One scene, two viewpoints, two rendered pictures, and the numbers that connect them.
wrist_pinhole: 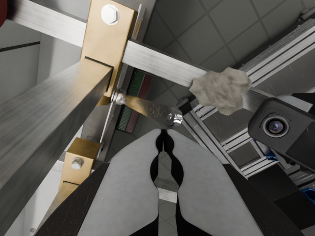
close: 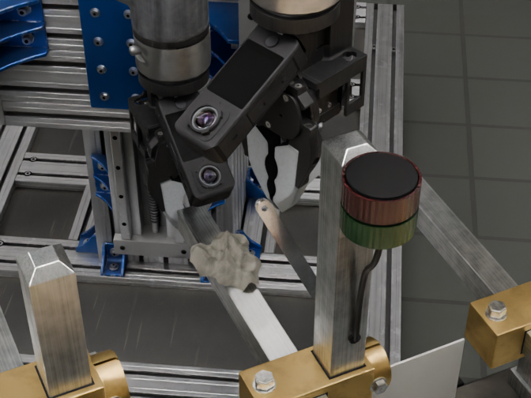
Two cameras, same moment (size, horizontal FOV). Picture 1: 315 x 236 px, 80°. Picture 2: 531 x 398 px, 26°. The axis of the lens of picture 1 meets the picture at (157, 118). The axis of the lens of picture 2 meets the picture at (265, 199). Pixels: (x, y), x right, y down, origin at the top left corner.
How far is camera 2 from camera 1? 0.90 m
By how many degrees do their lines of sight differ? 34
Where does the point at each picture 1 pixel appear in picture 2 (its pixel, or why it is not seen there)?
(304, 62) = (26, 339)
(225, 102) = (232, 244)
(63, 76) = (329, 310)
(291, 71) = not seen: hidden behind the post
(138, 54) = (275, 348)
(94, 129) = not seen: outside the picture
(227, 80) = (212, 261)
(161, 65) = (263, 324)
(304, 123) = (189, 164)
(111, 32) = (278, 374)
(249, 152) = (299, 229)
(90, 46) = (313, 381)
